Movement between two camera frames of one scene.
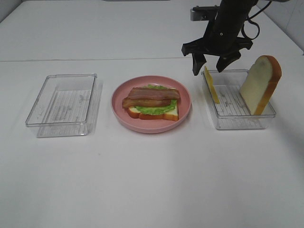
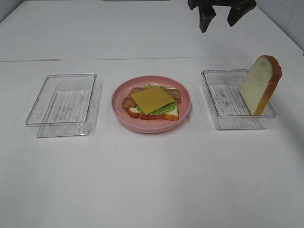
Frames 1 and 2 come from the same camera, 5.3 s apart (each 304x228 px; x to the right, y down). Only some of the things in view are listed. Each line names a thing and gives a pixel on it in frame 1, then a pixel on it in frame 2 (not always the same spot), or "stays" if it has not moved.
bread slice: [171, 115] stays
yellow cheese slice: [210, 79] -> [152, 99]
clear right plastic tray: [232, 112] stays
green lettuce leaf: [156, 110] stays
